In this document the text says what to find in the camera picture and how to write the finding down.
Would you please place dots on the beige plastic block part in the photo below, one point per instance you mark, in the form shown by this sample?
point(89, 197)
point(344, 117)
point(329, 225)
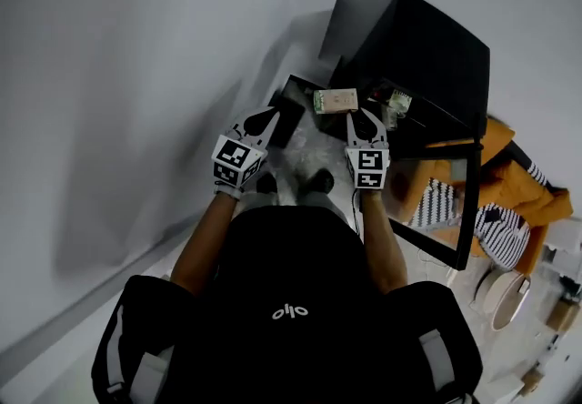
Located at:
point(336, 101)

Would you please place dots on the person's right forearm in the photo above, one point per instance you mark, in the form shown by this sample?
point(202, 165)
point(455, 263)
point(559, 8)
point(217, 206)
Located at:
point(382, 243)

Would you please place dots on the person's grey trousers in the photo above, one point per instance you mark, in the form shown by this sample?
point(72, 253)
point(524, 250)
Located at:
point(318, 202)

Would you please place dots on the clear plastic bottle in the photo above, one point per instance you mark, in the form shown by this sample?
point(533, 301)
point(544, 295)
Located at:
point(394, 118)

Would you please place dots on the orange sofa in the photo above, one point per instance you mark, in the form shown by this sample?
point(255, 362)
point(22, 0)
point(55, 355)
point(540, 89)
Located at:
point(518, 193)

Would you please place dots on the black white striped blanket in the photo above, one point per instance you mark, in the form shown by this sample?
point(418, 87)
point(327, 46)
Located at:
point(500, 234)

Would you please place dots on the small white card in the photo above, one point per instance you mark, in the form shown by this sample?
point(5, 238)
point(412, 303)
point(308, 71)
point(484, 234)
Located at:
point(523, 286)

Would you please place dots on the brown cardboard box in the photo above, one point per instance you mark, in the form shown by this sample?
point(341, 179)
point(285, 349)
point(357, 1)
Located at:
point(564, 314)

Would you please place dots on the orange sofa cushion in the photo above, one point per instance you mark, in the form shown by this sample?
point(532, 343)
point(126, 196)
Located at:
point(514, 186)
point(557, 209)
point(500, 136)

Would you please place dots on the person's left black shoe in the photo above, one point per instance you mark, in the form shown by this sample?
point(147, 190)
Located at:
point(266, 183)

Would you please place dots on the person's black shoe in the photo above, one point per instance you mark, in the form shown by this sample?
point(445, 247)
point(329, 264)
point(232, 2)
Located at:
point(266, 183)
point(323, 180)

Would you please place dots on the person's right black shoe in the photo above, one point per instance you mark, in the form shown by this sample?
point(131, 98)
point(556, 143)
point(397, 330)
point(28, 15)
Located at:
point(323, 180)

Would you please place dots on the dark red container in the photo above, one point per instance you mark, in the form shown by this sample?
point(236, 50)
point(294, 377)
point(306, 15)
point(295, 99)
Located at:
point(375, 95)

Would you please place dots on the white wristband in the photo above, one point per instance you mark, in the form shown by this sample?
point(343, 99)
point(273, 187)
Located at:
point(229, 192)

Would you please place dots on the white storage shelf unit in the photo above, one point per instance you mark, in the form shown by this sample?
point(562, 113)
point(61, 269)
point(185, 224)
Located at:
point(564, 256)

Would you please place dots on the black glass-door cabinet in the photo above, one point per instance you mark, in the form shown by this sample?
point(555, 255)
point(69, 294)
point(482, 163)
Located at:
point(423, 52)

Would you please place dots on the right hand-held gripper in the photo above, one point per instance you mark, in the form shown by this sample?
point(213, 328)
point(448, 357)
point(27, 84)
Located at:
point(368, 165)

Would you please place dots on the person's left forearm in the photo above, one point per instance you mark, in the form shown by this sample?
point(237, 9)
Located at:
point(200, 247)

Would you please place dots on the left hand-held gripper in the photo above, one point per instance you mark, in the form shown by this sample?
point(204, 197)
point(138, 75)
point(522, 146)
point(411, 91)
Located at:
point(236, 161)

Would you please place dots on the person's black top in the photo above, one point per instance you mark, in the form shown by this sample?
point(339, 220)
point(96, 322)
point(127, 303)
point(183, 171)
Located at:
point(291, 316)

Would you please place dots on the round beige side table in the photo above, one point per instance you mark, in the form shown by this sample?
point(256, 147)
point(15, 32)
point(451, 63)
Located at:
point(500, 302)

